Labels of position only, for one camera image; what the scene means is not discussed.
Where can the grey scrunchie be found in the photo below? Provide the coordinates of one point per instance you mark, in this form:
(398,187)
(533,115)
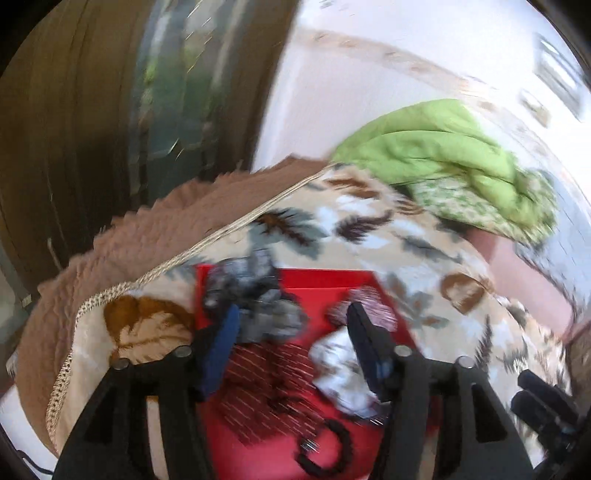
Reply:
(272,318)

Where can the pink striped scrunchie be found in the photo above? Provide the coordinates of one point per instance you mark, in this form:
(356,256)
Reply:
(381,314)

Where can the red black patterned scrunchie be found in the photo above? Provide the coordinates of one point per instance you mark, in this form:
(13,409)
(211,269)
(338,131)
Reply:
(272,383)

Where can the green quilt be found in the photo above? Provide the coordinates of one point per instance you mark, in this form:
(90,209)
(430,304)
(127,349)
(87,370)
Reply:
(429,143)

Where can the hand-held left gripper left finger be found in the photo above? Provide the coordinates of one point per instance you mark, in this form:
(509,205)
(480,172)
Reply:
(221,350)

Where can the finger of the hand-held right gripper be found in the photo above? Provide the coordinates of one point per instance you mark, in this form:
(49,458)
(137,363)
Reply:
(535,415)
(547,392)

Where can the red box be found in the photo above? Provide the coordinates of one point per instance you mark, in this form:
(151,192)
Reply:
(323,281)

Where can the beige leaf print blanket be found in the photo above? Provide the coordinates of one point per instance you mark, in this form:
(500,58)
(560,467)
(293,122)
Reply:
(415,249)

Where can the white scrunchie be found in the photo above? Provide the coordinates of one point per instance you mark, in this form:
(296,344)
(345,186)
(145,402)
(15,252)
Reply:
(337,364)

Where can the grey wall fixture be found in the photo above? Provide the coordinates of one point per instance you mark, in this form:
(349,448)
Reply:
(556,69)

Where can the wooden door with glass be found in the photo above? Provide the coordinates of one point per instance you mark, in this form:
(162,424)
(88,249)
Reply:
(69,138)

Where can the grey quilted pillow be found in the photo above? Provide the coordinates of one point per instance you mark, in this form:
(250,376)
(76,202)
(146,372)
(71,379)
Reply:
(570,230)

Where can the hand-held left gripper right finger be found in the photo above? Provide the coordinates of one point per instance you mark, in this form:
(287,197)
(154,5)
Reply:
(374,360)

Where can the pink sofa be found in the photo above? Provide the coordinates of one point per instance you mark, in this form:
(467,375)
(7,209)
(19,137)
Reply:
(517,272)

